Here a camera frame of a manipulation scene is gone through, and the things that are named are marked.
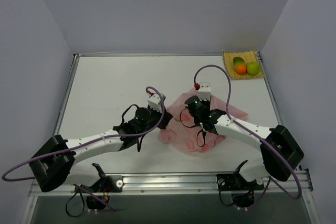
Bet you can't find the pink plastic bag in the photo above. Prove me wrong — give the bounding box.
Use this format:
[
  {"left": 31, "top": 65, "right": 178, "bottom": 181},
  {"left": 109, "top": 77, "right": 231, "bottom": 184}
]
[{"left": 156, "top": 89, "right": 249, "bottom": 154}]

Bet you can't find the orange green fake mango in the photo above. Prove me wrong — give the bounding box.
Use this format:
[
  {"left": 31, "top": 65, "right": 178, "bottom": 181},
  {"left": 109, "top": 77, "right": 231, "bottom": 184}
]
[{"left": 233, "top": 57, "right": 247, "bottom": 74}]

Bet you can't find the green fake pear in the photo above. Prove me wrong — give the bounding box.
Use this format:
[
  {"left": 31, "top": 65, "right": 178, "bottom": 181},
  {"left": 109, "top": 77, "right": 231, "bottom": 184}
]
[{"left": 246, "top": 61, "right": 260, "bottom": 76}]

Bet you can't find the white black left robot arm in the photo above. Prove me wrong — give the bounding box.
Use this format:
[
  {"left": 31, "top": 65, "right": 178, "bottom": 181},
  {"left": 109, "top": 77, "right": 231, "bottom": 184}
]
[{"left": 29, "top": 106, "right": 173, "bottom": 193}]

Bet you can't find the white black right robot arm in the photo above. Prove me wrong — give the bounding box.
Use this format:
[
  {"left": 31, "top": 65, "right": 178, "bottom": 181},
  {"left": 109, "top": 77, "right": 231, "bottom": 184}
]
[{"left": 184, "top": 95, "right": 305, "bottom": 189}]

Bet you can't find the yellow woven mat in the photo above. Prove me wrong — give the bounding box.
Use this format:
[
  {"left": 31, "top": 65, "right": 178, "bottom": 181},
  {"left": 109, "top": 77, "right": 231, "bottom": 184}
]
[{"left": 222, "top": 50, "right": 265, "bottom": 80}]

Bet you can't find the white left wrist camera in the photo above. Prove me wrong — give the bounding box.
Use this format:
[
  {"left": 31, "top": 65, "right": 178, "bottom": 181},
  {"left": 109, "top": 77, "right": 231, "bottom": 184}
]
[{"left": 147, "top": 93, "right": 162, "bottom": 113}]

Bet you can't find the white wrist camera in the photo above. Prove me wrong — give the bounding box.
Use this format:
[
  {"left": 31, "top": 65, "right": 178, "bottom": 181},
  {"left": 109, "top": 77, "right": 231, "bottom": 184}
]
[
  {"left": 147, "top": 93, "right": 162, "bottom": 113},
  {"left": 194, "top": 82, "right": 211, "bottom": 102}
]

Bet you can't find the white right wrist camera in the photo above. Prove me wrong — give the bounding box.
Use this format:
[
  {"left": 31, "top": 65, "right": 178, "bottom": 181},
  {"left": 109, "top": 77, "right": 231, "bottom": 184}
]
[{"left": 194, "top": 82, "right": 211, "bottom": 102}]

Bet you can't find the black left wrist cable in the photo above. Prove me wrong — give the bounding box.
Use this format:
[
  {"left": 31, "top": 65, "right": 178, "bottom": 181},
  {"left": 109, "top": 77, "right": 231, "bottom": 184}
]
[{"left": 112, "top": 104, "right": 144, "bottom": 130}]

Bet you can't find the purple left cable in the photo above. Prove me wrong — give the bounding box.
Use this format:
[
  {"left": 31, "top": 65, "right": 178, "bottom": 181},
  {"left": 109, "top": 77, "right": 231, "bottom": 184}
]
[{"left": 1, "top": 86, "right": 166, "bottom": 182}]

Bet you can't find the purple cable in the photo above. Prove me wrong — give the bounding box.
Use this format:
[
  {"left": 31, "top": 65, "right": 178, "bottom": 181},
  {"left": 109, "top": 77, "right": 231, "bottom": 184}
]
[
  {"left": 193, "top": 65, "right": 302, "bottom": 200},
  {"left": 1, "top": 86, "right": 166, "bottom": 182}
]

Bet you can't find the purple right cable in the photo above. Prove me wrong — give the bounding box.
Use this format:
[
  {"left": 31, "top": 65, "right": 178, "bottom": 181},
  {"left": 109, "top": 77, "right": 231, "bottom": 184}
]
[{"left": 193, "top": 65, "right": 302, "bottom": 200}]

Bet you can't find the aluminium front rail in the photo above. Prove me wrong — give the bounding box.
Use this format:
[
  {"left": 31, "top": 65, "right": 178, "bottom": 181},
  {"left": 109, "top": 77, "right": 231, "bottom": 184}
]
[{"left": 28, "top": 170, "right": 313, "bottom": 196}]

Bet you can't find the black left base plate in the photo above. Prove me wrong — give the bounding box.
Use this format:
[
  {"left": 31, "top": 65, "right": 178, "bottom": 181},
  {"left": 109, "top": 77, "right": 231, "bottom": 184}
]
[{"left": 70, "top": 175, "right": 124, "bottom": 193}]

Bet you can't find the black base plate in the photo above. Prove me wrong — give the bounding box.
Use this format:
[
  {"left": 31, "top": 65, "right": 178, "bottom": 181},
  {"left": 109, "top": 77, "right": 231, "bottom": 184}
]
[
  {"left": 70, "top": 175, "right": 124, "bottom": 193},
  {"left": 216, "top": 173, "right": 265, "bottom": 191}
]

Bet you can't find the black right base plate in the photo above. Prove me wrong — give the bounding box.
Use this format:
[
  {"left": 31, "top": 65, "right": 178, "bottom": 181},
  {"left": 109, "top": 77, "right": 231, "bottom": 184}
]
[{"left": 216, "top": 173, "right": 265, "bottom": 191}]

